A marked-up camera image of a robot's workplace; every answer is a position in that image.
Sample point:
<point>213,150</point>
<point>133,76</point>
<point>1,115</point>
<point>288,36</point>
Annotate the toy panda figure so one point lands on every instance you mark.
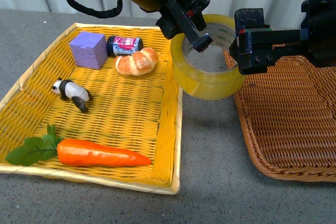
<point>68,89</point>

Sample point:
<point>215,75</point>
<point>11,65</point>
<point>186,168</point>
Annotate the brown wicker basket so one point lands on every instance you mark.
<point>287,116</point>

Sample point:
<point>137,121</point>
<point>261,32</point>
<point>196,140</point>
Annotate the yellow packing tape roll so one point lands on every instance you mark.
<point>211,74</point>

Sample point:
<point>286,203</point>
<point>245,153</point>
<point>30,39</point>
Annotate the toy croissant bread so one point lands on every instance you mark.
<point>138,64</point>

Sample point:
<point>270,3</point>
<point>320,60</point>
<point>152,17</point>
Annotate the yellow wicker basket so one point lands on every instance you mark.
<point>142,114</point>

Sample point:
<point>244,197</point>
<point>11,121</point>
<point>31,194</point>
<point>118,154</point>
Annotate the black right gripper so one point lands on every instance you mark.
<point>255,47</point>

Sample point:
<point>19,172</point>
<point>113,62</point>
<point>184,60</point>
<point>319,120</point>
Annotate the small dark labelled jar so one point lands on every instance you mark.
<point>119,45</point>

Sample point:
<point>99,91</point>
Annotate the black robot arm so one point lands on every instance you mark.
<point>255,47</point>

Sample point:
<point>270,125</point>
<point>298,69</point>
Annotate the toy orange carrot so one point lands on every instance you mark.
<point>72,152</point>

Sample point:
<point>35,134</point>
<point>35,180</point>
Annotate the purple foam cube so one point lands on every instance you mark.
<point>89,50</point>

